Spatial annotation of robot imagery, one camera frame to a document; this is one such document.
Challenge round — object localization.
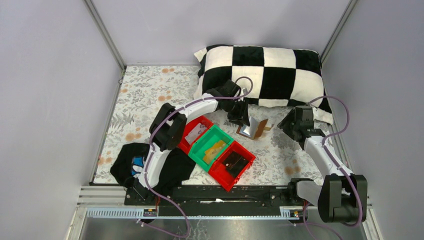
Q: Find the black cloth with blue print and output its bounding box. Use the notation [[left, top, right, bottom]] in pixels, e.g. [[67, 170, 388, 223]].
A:
[[109, 142, 197, 196]]

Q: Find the green plastic bin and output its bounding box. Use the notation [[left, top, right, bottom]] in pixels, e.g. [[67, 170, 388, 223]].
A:
[[188, 125, 234, 172]]

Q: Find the black card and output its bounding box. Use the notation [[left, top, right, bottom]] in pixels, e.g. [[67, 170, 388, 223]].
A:
[[222, 151, 249, 178]]

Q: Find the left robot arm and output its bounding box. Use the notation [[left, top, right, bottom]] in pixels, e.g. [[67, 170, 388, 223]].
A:
[[132, 80, 253, 200]]

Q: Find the red bin with white cards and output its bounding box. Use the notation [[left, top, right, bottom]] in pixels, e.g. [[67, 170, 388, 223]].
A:
[[178, 116, 214, 155]]

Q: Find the white VIP card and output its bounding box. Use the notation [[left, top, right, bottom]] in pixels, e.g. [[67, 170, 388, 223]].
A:
[[184, 123, 207, 145]]

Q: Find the yellow card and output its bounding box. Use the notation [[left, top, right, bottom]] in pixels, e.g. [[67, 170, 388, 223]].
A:
[[202, 140, 227, 165]]

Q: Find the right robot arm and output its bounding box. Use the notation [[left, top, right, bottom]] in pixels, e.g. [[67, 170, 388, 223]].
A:
[[278, 105, 368, 226]]

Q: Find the red bin with black cards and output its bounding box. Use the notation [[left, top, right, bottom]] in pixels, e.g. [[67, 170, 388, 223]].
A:
[[208, 141, 256, 192]]

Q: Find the brown leather card holder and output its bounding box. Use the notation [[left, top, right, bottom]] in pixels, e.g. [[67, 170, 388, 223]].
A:
[[236, 116, 275, 140]]

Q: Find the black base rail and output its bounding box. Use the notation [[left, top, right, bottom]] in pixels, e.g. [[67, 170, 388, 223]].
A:
[[124, 185, 321, 208]]

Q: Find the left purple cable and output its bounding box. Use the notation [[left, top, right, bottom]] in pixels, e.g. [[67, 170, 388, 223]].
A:
[[135, 76, 254, 238]]

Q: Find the black white checkered pillow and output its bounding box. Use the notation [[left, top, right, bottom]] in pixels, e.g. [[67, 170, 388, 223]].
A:
[[193, 44, 334, 125]]

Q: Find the floral tablecloth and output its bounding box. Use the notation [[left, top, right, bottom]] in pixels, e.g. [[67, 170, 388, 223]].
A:
[[93, 65, 324, 186]]

